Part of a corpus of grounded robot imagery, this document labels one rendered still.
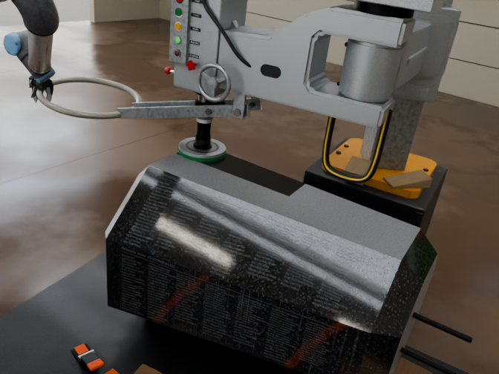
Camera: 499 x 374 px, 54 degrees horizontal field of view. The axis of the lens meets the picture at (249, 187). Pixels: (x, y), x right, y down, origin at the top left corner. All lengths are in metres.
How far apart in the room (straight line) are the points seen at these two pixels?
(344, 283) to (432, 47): 1.13
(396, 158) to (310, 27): 0.98
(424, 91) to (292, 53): 0.79
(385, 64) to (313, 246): 0.66
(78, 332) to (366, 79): 1.70
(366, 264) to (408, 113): 0.97
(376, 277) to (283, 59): 0.83
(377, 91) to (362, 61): 0.12
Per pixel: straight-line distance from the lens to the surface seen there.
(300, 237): 1.75
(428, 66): 2.33
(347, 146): 2.70
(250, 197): 1.88
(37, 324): 2.58
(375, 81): 1.75
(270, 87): 1.87
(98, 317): 2.56
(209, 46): 1.95
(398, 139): 2.48
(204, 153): 2.14
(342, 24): 1.74
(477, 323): 3.04
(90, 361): 2.31
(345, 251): 1.72
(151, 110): 2.25
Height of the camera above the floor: 1.75
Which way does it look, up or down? 27 degrees down
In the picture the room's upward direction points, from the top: 7 degrees clockwise
